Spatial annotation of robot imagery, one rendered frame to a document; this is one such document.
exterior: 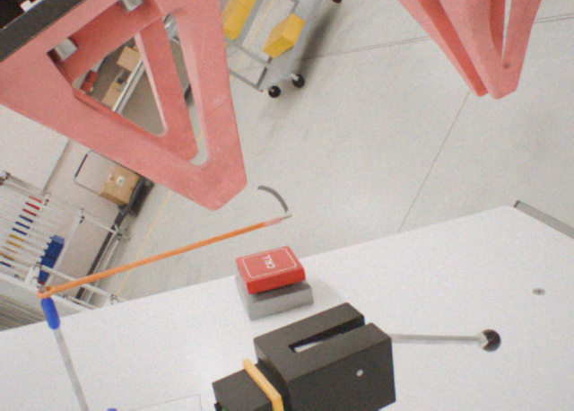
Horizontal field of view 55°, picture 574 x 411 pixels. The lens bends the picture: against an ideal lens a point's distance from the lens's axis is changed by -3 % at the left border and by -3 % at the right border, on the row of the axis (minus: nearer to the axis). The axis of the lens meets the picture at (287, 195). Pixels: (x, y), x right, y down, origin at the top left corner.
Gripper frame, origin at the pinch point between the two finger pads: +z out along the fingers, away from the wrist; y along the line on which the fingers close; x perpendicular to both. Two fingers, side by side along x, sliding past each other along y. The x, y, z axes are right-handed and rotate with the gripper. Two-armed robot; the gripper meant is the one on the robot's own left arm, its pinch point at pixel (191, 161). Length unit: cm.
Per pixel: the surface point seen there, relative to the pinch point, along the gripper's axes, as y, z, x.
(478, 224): -21.0, 31.5, 21.1
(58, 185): -786, 180, -92
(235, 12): -367, 63, 122
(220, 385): -2.9, 10.6, -5.2
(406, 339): -1.8, 15.8, 3.4
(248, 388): -1.9, 11.1, -4.2
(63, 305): -86, 36, -28
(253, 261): -22.7, 18.4, 1.1
